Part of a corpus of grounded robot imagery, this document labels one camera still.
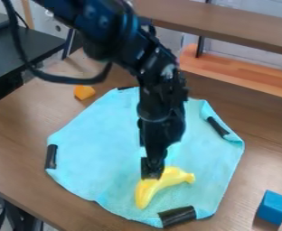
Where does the blue block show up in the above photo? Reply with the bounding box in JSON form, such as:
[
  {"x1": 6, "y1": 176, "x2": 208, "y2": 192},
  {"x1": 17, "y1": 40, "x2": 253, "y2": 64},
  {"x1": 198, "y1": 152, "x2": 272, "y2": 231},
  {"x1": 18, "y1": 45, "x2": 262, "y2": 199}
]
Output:
[{"x1": 255, "y1": 189, "x2": 282, "y2": 226}]

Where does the yellow toy banana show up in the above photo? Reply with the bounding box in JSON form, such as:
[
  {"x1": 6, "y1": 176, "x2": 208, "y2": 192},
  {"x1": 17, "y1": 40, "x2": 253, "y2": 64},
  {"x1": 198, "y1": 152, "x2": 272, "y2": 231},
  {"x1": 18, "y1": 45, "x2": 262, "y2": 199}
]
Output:
[{"x1": 133, "y1": 166, "x2": 197, "y2": 210}]

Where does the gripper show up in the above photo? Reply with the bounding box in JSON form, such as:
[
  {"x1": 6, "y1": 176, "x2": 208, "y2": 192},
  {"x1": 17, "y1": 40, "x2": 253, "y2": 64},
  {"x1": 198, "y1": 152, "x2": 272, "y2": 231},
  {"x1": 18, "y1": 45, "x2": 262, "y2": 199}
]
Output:
[{"x1": 136, "y1": 102, "x2": 189, "y2": 180}]

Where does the light blue cloth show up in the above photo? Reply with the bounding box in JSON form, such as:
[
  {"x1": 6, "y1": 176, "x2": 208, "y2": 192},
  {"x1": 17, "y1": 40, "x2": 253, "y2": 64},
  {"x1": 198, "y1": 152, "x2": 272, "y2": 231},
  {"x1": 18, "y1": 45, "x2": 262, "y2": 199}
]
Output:
[{"x1": 44, "y1": 86, "x2": 247, "y2": 229}]

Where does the wooden shelf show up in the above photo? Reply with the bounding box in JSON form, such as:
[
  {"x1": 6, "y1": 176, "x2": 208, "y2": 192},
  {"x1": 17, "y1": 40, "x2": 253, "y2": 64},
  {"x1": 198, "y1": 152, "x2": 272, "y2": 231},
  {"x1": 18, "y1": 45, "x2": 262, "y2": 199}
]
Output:
[{"x1": 131, "y1": 0, "x2": 282, "y2": 101}]

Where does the orange toy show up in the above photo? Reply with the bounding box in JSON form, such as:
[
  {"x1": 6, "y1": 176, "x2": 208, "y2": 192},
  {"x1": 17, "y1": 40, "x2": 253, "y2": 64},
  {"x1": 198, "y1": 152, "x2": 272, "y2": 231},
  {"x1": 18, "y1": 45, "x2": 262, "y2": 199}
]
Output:
[{"x1": 73, "y1": 85, "x2": 98, "y2": 101}]

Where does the black table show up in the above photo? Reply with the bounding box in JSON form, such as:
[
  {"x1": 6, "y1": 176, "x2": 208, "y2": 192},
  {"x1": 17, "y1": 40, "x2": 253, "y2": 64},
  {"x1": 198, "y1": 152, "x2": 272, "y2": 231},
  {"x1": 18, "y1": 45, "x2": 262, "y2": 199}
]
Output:
[{"x1": 0, "y1": 9, "x2": 69, "y2": 109}]

